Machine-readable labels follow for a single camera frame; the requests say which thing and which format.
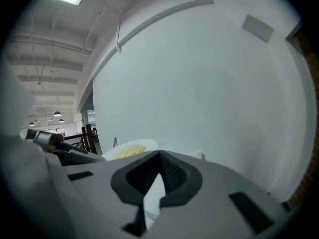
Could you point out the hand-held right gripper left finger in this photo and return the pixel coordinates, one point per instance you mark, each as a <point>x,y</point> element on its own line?
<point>99,183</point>

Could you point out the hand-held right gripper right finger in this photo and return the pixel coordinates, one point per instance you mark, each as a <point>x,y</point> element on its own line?
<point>214,183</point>

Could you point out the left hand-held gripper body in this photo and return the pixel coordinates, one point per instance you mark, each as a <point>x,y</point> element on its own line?
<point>45,139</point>

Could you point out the yellow food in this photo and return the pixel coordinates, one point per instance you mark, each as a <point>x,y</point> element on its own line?
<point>129,150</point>

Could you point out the white plate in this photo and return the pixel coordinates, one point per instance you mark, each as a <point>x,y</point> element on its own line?
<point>139,143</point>

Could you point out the dark wooden railing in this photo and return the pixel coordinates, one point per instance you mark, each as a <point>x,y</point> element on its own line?
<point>88,138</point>

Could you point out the grey wall panel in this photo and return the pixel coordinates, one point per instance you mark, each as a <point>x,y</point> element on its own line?
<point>258,28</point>

